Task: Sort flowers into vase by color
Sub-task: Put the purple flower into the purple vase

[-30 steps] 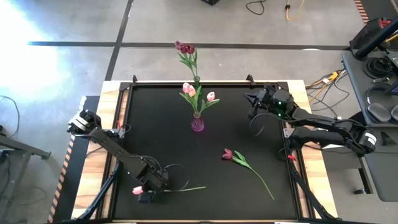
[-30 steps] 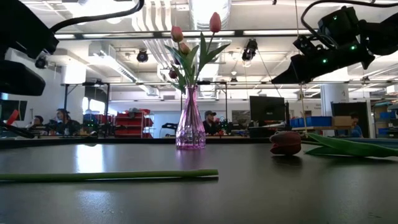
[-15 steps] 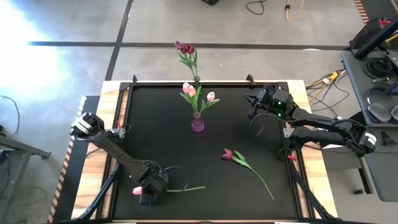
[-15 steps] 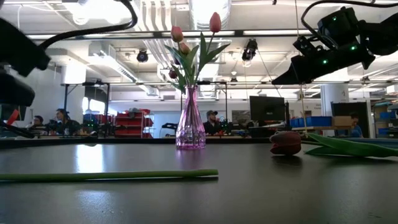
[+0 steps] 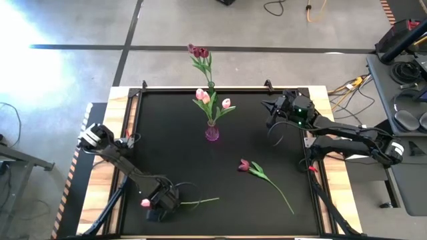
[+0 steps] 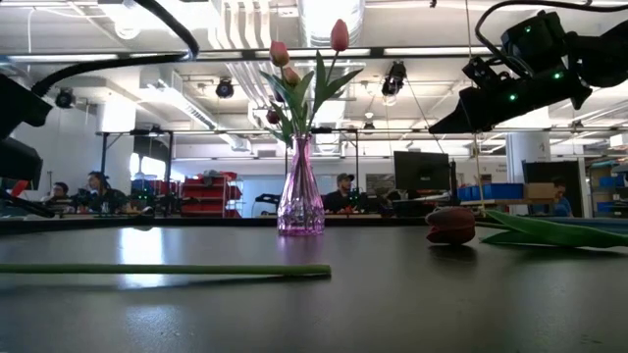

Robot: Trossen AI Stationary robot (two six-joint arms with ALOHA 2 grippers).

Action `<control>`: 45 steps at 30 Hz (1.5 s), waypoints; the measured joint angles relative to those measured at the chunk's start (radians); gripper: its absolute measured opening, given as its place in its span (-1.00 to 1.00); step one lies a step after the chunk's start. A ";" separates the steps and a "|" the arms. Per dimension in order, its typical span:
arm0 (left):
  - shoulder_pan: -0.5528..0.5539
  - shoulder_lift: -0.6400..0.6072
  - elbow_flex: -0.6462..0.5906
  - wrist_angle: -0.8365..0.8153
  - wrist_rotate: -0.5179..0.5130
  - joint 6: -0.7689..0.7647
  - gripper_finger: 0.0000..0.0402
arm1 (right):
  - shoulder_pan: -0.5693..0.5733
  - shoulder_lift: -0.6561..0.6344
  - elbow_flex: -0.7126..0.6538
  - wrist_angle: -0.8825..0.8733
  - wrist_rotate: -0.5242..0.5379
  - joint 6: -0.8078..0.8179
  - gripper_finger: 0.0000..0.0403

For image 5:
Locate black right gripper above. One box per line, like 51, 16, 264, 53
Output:
261, 95, 316, 129

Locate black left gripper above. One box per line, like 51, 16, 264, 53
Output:
145, 183, 180, 222

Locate pink artificial tulip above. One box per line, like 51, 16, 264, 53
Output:
192, 88, 214, 125
140, 196, 220, 209
212, 97, 237, 125
201, 91, 216, 125

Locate dark red artificial tulip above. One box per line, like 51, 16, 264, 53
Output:
187, 43, 211, 84
237, 158, 296, 215
192, 48, 211, 84
199, 48, 214, 84

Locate dark green glass vase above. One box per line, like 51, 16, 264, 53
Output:
207, 81, 218, 103

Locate pink glass vase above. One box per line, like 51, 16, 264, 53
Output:
204, 120, 220, 142

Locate black table mat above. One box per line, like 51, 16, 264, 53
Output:
120, 88, 322, 236

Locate grey side desk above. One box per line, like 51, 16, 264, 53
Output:
366, 53, 427, 217

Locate black headphones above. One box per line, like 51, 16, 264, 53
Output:
392, 95, 427, 133

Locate black case with red trim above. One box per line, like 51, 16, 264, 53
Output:
375, 18, 421, 54

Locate black round pole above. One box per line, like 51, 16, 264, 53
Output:
380, 18, 427, 65

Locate grey metal stand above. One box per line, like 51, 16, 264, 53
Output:
0, 133, 56, 240

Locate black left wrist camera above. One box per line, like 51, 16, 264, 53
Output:
159, 192, 181, 212

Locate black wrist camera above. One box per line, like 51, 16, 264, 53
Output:
159, 192, 181, 212
279, 89, 298, 107

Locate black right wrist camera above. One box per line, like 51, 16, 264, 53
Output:
279, 89, 298, 107

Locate black diagonal frame strut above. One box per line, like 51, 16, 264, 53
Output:
308, 173, 363, 237
81, 176, 129, 237

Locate yellow floor cable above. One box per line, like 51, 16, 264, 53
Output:
328, 75, 373, 113

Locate orange floor cable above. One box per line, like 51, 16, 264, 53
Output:
305, 0, 330, 23

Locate coiled black cable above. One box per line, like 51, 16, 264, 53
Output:
390, 61, 422, 85

